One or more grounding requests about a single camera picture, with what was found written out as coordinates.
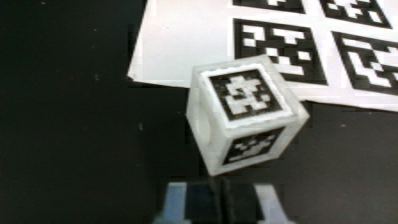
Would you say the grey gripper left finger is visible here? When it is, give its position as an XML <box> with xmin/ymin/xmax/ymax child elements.
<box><xmin>151</xmin><ymin>182</ymin><xmax>221</xmax><ymax>224</ymax></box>

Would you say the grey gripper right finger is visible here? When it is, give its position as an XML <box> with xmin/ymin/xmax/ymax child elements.
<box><xmin>222</xmin><ymin>183</ymin><xmax>297</xmax><ymax>224</ymax></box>

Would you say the white tagged cube nut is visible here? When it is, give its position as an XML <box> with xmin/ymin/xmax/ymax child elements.
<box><xmin>187</xmin><ymin>56</ymin><xmax>309</xmax><ymax>175</ymax></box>

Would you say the white marker sheet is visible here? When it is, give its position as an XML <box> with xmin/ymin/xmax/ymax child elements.
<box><xmin>128</xmin><ymin>0</ymin><xmax>398</xmax><ymax>112</ymax></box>

